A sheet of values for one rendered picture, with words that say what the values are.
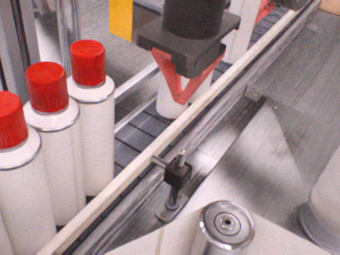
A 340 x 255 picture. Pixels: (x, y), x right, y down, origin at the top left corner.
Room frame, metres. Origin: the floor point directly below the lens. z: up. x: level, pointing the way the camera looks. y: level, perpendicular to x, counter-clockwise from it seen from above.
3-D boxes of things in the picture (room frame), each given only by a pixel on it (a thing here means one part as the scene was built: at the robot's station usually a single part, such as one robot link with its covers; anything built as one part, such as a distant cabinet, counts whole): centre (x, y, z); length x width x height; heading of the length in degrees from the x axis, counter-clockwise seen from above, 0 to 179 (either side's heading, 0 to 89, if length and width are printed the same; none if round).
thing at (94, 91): (0.30, 0.09, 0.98); 0.05 x 0.05 x 0.20
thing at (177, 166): (0.32, -0.02, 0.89); 0.03 x 0.03 x 0.12; 62
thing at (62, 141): (0.26, 0.11, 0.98); 0.05 x 0.05 x 0.20
